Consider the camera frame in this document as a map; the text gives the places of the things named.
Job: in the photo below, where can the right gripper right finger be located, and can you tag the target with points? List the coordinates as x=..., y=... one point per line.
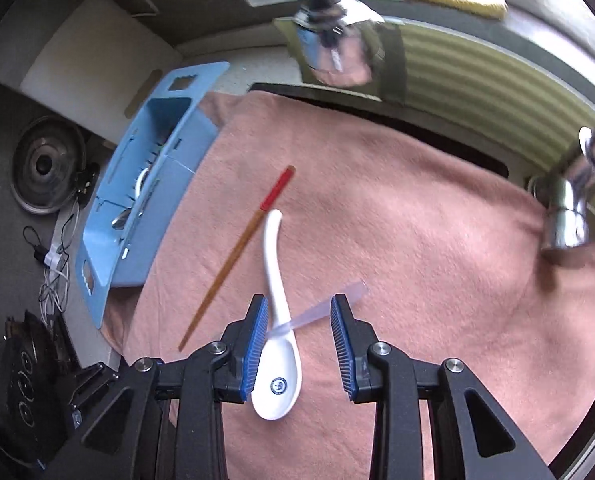
x=473, y=437

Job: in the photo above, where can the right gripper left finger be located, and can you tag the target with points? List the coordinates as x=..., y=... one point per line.
x=157, y=420

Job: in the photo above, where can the white ceramic soup spoon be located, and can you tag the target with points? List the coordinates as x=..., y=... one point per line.
x=280, y=375

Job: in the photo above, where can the engraved metal spoon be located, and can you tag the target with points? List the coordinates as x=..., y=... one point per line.
x=119, y=223

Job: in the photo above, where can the dark curved red chopstick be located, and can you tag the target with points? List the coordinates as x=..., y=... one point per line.
x=237, y=251

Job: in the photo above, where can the chrome kitchen faucet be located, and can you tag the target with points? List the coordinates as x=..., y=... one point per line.
x=490, y=90

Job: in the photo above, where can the clear plastic spoon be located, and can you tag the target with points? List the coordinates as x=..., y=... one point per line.
x=353, y=292

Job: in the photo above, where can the pink towel mat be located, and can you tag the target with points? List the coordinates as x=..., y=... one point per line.
x=449, y=253

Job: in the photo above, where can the blue plastic drain basket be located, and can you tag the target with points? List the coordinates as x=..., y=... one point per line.
x=171, y=135

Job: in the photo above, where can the white cutting board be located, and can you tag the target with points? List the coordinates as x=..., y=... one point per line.
x=98, y=68

